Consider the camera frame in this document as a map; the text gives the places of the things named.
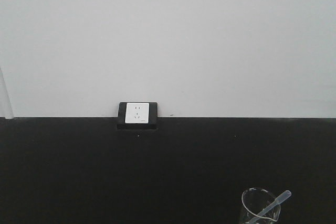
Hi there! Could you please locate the clear plastic dropper pipette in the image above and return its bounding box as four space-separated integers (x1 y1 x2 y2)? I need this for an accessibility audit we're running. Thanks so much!
248 190 292 223

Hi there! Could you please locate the black socket mounting box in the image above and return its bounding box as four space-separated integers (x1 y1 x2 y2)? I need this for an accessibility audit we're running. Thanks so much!
117 102 158 130

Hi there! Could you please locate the clear glass beaker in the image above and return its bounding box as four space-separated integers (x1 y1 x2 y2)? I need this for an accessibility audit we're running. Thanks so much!
238 187 281 223

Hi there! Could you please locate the white wall power socket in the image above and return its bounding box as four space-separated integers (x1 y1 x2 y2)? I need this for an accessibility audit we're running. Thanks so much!
125 102 150 124

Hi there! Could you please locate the white pipe at wall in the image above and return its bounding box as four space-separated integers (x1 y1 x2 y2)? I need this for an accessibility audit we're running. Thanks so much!
1 70 14 119

